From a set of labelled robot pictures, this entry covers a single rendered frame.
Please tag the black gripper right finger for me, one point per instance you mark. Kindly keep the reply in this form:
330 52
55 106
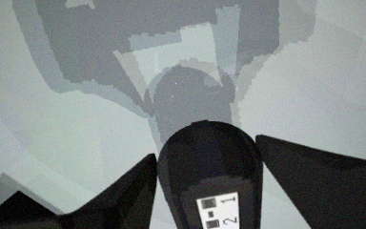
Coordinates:
327 189

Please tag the black rectangular block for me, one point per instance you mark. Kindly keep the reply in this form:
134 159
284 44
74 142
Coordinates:
19 206

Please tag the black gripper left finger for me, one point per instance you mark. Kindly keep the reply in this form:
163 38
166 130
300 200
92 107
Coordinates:
126 204

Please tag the dark grey switch panel with green rocker switches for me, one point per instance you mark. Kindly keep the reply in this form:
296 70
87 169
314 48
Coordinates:
211 175

